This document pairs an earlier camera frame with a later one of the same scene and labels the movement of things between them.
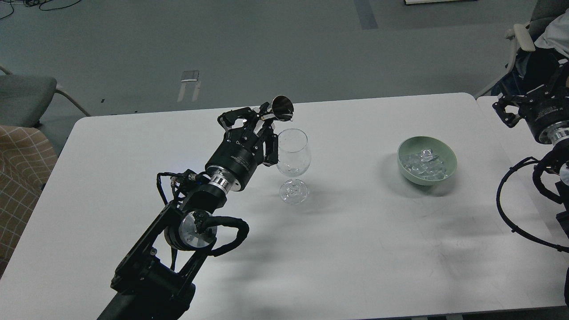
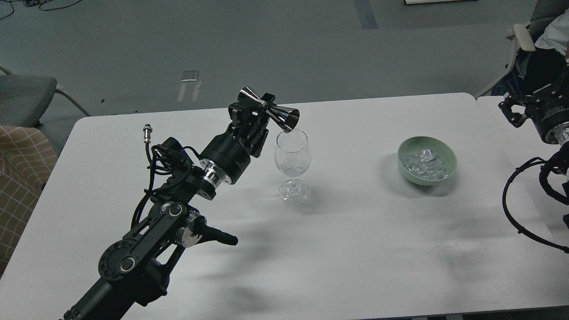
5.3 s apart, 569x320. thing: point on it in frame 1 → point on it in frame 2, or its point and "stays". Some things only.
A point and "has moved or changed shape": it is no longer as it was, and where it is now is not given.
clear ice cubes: [425, 165] stays
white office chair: [524, 34] stays
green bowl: [426, 160] stays
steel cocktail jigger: [282, 108] has moved or changed shape
